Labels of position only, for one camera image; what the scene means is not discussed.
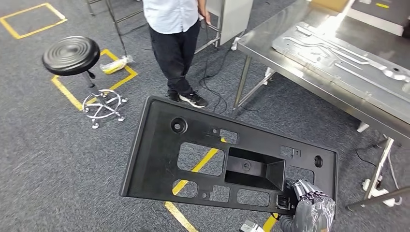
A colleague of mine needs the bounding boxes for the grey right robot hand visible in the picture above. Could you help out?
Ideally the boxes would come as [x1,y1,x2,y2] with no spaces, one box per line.
[277,179,336,232]

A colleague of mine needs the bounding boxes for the yellow floor tape square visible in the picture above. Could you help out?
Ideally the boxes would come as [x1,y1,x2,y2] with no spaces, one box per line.
[164,137,280,232]

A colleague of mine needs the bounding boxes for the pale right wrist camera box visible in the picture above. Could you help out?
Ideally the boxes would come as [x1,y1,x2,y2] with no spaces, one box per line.
[239,220,265,232]

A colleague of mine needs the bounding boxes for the black floor cable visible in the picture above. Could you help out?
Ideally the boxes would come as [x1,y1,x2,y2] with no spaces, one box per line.
[198,48,233,115]
[355,134,385,168]

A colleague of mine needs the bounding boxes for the person's hand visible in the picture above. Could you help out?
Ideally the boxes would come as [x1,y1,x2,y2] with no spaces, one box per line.
[198,7,212,26]

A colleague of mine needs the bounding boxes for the dark metal frame legs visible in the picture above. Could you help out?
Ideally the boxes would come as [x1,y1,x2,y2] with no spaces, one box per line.
[86,0,225,57]

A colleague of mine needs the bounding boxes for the stamped silver metal panel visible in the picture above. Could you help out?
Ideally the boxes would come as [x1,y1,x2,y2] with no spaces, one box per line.
[271,21,410,126]

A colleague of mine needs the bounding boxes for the black round stool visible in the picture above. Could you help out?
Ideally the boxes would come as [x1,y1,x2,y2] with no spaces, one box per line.
[42,35,129,130]

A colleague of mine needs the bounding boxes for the white power strip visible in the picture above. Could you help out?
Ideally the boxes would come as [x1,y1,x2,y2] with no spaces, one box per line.
[362,178,403,208]

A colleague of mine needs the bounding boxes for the stainless steel workbench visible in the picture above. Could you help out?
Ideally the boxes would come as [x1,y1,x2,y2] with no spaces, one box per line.
[233,0,410,212]

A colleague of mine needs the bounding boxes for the black plastic plate part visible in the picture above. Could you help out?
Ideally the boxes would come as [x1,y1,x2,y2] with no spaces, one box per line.
[119,96,339,216]

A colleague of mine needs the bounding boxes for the clear plastic bag yellow item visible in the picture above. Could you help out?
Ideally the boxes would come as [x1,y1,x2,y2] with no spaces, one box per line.
[99,55,134,75]

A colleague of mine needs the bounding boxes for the person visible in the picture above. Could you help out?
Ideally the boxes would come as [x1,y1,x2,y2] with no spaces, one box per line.
[142,0,212,109]

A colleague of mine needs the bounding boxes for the white cabinet panel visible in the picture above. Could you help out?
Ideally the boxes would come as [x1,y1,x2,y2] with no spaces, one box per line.
[205,0,254,47]

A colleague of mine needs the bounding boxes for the flat white box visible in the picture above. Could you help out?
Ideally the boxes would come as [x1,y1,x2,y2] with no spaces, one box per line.
[346,7,405,37]

